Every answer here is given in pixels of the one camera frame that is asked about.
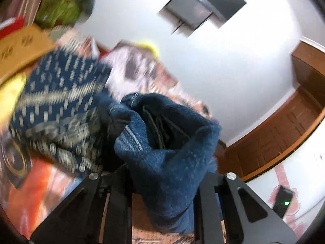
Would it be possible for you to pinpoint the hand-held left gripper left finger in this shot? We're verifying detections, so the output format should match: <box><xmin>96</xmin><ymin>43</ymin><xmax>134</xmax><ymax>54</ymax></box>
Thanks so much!
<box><xmin>30</xmin><ymin>167</ymin><xmax>133</xmax><ymax>244</ymax></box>

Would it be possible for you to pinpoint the grey cloth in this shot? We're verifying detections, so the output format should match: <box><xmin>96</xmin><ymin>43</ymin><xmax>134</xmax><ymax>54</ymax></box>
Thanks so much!
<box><xmin>76</xmin><ymin>0</ymin><xmax>97</xmax><ymax>24</ymax></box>

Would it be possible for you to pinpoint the small black wall monitor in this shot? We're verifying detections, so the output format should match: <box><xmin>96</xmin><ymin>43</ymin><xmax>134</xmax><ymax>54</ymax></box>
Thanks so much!
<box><xmin>158</xmin><ymin>0</ymin><xmax>213</xmax><ymax>37</ymax></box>

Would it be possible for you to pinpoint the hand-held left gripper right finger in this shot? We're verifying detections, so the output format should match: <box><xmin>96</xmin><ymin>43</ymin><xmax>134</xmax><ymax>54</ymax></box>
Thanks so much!
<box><xmin>195</xmin><ymin>171</ymin><xmax>299</xmax><ymax>244</ymax></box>

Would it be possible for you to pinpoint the black wall television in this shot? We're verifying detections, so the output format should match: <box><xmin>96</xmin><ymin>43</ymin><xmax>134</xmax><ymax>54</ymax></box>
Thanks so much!
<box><xmin>164</xmin><ymin>0</ymin><xmax>247</xmax><ymax>29</ymax></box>

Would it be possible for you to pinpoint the brown wooden door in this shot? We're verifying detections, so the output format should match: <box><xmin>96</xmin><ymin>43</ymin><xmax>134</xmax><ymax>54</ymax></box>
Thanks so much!
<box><xmin>225</xmin><ymin>86</ymin><xmax>325</xmax><ymax>181</ymax></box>

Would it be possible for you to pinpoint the blue denim jacket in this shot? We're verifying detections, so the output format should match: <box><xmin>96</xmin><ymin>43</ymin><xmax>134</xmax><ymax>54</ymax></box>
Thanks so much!
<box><xmin>102</xmin><ymin>93</ymin><xmax>223</xmax><ymax>234</ymax></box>

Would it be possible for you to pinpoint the dark polka dot garment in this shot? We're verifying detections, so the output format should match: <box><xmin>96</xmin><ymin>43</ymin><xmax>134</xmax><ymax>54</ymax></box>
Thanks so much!
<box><xmin>8</xmin><ymin>48</ymin><xmax>116</xmax><ymax>174</ymax></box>

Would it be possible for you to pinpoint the brown wooden wardrobe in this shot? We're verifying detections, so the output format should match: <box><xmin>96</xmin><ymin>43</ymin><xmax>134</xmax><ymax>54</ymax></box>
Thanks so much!
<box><xmin>291</xmin><ymin>41</ymin><xmax>325</xmax><ymax>112</ymax></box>

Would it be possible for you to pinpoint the wooden lap table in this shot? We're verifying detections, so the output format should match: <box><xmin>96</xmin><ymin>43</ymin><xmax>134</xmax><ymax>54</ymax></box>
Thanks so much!
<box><xmin>0</xmin><ymin>25</ymin><xmax>57</xmax><ymax>85</ymax></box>

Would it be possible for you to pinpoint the green patterned bag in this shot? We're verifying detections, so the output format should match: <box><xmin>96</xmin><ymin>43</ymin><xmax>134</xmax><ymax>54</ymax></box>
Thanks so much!
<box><xmin>35</xmin><ymin>0</ymin><xmax>82</xmax><ymax>29</ymax></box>

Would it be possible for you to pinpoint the red box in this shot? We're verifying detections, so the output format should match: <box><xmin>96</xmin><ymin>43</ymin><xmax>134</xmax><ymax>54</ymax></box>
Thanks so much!
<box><xmin>0</xmin><ymin>17</ymin><xmax>26</xmax><ymax>40</ymax></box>

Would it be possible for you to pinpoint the yellow pillow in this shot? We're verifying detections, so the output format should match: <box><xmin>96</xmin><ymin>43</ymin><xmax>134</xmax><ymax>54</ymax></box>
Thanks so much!
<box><xmin>134</xmin><ymin>40</ymin><xmax>159</xmax><ymax>59</ymax></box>

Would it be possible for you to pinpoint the newspaper print bedspread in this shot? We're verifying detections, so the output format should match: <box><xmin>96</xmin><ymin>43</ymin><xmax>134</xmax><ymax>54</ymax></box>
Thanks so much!
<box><xmin>0</xmin><ymin>40</ymin><xmax>225</xmax><ymax>244</ymax></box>

